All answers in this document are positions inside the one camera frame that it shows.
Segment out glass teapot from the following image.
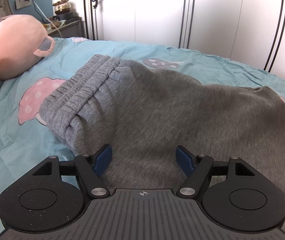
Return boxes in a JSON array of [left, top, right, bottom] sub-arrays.
[[52, 0, 73, 16]]

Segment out white cable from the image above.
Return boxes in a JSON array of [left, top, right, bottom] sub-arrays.
[[31, 0, 63, 38]]

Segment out grey pants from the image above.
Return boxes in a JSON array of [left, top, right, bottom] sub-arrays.
[[39, 54, 285, 240]]

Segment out grey nightstand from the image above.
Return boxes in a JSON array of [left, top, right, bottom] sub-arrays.
[[42, 17, 86, 39]]

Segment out white wardrobe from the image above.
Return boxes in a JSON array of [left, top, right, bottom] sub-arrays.
[[51, 0, 285, 86]]

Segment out black clamp stand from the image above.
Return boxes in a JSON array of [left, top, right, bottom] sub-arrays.
[[91, 0, 102, 41]]

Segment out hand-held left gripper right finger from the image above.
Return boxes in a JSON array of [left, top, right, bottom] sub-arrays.
[[176, 145, 256, 198]]

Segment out blue printed bed sheet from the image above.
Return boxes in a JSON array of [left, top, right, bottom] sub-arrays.
[[0, 37, 285, 240]]

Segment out wall socket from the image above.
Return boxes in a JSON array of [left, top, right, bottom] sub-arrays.
[[15, 0, 33, 10]]

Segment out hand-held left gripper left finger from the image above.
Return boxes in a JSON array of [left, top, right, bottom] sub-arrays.
[[32, 144, 113, 198]]

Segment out pink plush toy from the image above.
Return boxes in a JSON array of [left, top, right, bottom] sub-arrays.
[[0, 14, 56, 90]]

